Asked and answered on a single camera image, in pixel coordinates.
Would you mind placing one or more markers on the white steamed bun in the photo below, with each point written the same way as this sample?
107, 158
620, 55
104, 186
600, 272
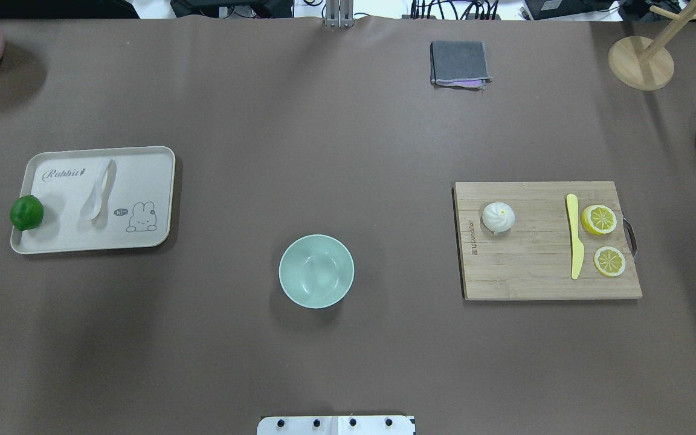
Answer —
498, 217

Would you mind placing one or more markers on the white ceramic spoon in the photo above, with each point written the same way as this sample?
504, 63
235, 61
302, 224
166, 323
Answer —
91, 208

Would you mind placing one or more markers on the mint green bowl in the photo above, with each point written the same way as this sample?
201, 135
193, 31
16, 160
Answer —
316, 271

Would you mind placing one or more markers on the grey folded cloth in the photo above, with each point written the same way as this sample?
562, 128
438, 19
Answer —
459, 64

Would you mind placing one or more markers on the bamboo cutting board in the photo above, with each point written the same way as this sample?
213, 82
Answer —
532, 261

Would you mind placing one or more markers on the beige rabbit tray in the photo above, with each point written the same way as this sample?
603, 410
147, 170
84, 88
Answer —
137, 203

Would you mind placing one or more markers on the yellow plastic knife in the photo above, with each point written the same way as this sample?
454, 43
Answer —
577, 247

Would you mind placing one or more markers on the upper lemon half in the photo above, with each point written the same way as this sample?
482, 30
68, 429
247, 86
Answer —
598, 219

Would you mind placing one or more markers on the lemon half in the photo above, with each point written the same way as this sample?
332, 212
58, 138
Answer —
598, 219
609, 261

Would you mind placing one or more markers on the lower lemon half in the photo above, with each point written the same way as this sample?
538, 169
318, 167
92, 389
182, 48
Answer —
609, 261

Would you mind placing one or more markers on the green lime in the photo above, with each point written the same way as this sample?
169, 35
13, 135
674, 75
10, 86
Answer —
26, 213

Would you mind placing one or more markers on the wooden mug tree stand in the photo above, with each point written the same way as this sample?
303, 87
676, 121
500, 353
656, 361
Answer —
643, 63

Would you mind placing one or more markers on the aluminium frame post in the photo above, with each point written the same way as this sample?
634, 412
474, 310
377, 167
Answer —
339, 14

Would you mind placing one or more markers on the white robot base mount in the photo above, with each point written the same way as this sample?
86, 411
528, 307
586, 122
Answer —
337, 424

